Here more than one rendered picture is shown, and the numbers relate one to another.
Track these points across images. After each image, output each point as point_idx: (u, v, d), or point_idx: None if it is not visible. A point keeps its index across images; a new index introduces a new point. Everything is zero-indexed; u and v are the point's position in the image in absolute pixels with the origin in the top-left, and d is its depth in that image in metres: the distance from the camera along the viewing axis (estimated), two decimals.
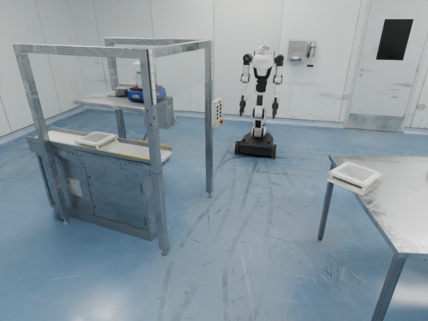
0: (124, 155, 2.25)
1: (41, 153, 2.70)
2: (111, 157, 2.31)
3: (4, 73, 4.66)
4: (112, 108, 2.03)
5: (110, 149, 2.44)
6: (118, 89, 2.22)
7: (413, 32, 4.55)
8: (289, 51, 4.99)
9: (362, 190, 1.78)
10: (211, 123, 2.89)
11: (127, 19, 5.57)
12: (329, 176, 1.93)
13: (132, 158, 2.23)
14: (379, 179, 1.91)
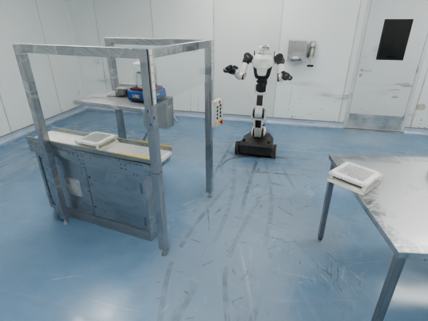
0: (124, 155, 2.25)
1: (41, 153, 2.70)
2: (111, 157, 2.31)
3: (4, 73, 4.66)
4: (112, 108, 2.03)
5: (110, 149, 2.44)
6: (118, 89, 2.22)
7: (413, 32, 4.55)
8: (289, 51, 4.99)
9: (362, 190, 1.78)
10: (211, 123, 2.89)
11: (127, 19, 5.57)
12: (329, 176, 1.93)
13: (132, 158, 2.23)
14: (379, 179, 1.91)
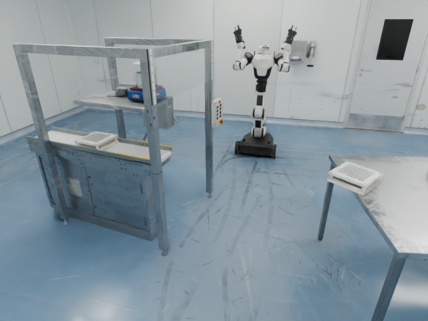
0: (124, 155, 2.25)
1: (41, 153, 2.70)
2: (111, 157, 2.31)
3: (4, 73, 4.66)
4: (112, 108, 2.03)
5: (110, 149, 2.44)
6: (118, 89, 2.22)
7: (413, 32, 4.55)
8: None
9: (362, 190, 1.78)
10: (211, 123, 2.89)
11: (127, 19, 5.57)
12: (329, 176, 1.93)
13: (132, 158, 2.23)
14: (379, 179, 1.91)
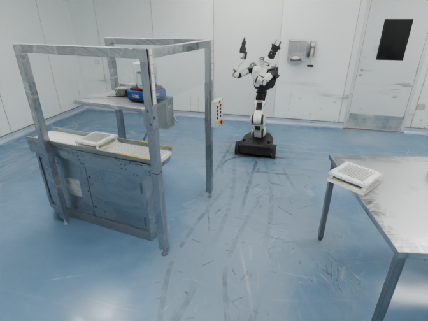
0: (124, 155, 2.25)
1: (41, 153, 2.70)
2: (111, 157, 2.31)
3: (4, 73, 4.66)
4: (112, 108, 2.03)
5: (110, 149, 2.44)
6: (118, 89, 2.22)
7: (413, 32, 4.55)
8: (289, 51, 4.99)
9: (362, 190, 1.78)
10: (211, 123, 2.89)
11: (127, 19, 5.57)
12: (329, 176, 1.93)
13: (132, 158, 2.23)
14: (379, 179, 1.91)
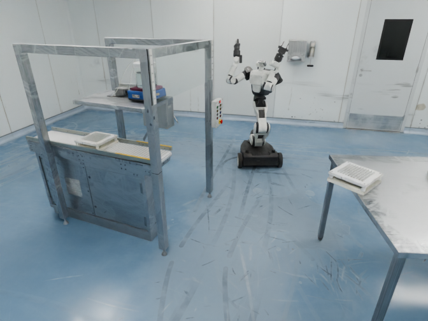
0: (124, 155, 2.25)
1: (41, 153, 2.70)
2: (111, 157, 2.31)
3: (4, 73, 4.66)
4: (112, 108, 2.03)
5: (110, 149, 2.44)
6: (118, 89, 2.22)
7: (413, 32, 4.55)
8: (289, 51, 4.99)
9: (362, 190, 1.78)
10: (211, 123, 2.89)
11: (127, 19, 5.57)
12: (329, 176, 1.93)
13: (132, 158, 2.23)
14: (379, 179, 1.91)
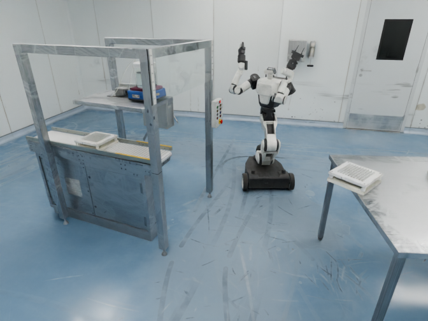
0: (124, 155, 2.25)
1: (41, 153, 2.70)
2: (111, 157, 2.31)
3: (4, 73, 4.66)
4: (112, 108, 2.03)
5: (110, 149, 2.44)
6: (118, 89, 2.22)
7: (413, 32, 4.55)
8: (289, 51, 4.99)
9: (362, 190, 1.78)
10: (211, 123, 2.89)
11: (127, 19, 5.57)
12: (329, 176, 1.93)
13: (132, 158, 2.23)
14: (379, 179, 1.91)
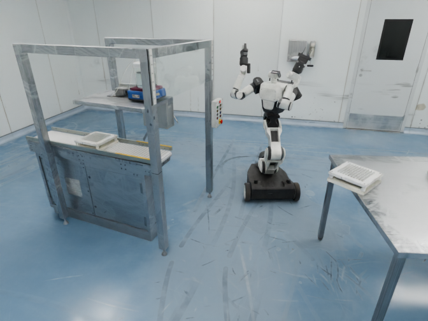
0: (124, 155, 2.25)
1: (41, 153, 2.70)
2: (111, 157, 2.31)
3: (4, 73, 4.66)
4: (112, 108, 2.03)
5: (110, 149, 2.44)
6: (118, 89, 2.22)
7: (413, 32, 4.55)
8: (289, 51, 4.99)
9: (362, 190, 1.78)
10: (211, 123, 2.89)
11: (127, 19, 5.57)
12: (329, 176, 1.93)
13: (132, 158, 2.23)
14: (379, 179, 1.91)
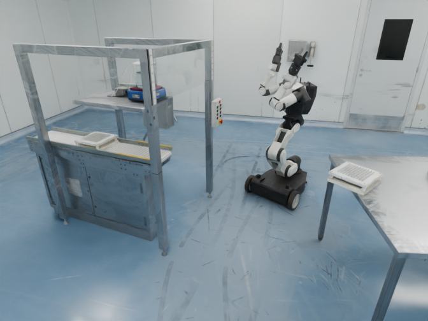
0: (124, 155, 2.25)
1: (41, 153, 2.70)
2: (111, 157, 2.31)
3: (4, 73, 4.66)
4: (112, 108, 2.03)
5: (110, 149, 2.44)
6: (118, 89, 2.22)
7: (413, 32, 4.55)
8: (289, 51, 4.99)
9: (362, 190, 1.78)
10: (211, 123, 2.89)
11: (127, 19, 5.57)
12: (329, 176, 1.93)
13: (132, 158, 2.23)
14: (379, 179, 1.91)
